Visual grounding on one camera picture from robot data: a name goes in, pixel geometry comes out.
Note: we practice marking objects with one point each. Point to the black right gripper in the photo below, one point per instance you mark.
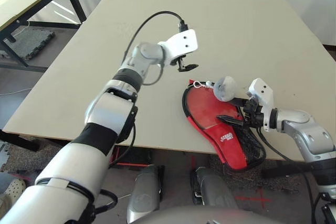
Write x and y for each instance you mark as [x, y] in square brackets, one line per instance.
[253, 112]

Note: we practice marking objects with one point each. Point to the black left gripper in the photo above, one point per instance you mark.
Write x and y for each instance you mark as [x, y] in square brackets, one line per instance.
[178, 61]

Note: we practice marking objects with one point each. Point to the red ping-pong paddle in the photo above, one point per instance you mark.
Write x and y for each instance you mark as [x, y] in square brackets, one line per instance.
[207, 106]

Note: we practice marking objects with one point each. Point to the red black paddle case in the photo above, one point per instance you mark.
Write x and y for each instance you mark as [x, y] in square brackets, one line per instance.
[228, 142]

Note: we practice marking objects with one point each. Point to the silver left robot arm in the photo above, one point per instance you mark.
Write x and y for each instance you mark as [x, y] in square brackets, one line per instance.
[105, 119]

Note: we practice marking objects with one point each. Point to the dark speckled floor mat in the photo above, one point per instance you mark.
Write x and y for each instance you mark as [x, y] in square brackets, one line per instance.
[246, 179]

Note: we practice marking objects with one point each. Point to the silver robot right leg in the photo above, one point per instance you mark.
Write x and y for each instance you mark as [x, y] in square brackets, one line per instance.
[212, 190]

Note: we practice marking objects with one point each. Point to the silver robot leg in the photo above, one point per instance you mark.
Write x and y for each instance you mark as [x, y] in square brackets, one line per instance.
[145, 195]
[212, 190]

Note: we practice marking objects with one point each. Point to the grey robot torso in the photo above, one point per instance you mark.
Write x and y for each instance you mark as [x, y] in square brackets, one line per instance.
[197, 216]

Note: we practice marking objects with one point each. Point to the silver robot left leg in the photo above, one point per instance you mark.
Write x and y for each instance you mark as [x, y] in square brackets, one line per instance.
[145, 195]

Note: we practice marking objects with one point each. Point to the dark grey foam mat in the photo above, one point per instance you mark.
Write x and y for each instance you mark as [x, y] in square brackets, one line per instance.
[29, 43]

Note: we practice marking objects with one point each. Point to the grey interlocking foam tile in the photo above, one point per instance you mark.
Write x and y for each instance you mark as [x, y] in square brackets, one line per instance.
[6, 153]

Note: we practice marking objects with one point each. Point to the white perforated shoe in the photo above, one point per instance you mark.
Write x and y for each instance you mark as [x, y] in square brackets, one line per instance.
[14, 191]

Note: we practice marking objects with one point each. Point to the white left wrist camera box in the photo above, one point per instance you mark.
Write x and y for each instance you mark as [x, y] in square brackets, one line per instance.
[183, 43]

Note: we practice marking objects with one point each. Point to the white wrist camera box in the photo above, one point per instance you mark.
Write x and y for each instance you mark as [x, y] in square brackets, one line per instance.
[183, 43]
[262, 93]

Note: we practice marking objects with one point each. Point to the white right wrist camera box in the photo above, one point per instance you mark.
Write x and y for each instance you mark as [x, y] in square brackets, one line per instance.
[262, 93]

